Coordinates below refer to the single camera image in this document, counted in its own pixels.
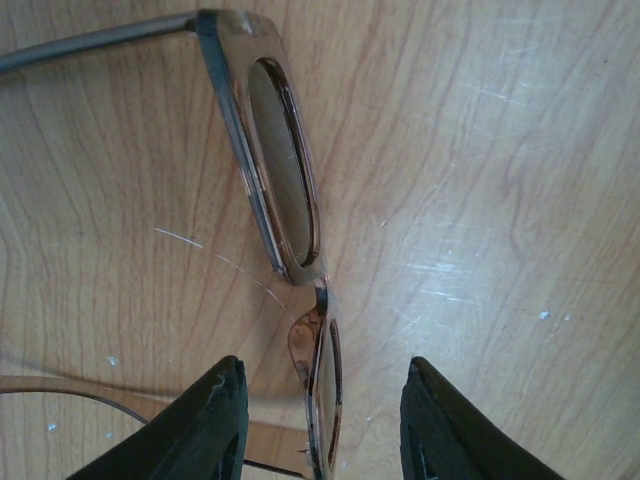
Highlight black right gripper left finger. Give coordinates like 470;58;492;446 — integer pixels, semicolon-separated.
71;355;249;479

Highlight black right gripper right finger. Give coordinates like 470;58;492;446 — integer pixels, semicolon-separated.
400;356;561;479

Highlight brown translucent sunglasses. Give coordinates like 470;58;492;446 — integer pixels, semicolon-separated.
1;9;342;479

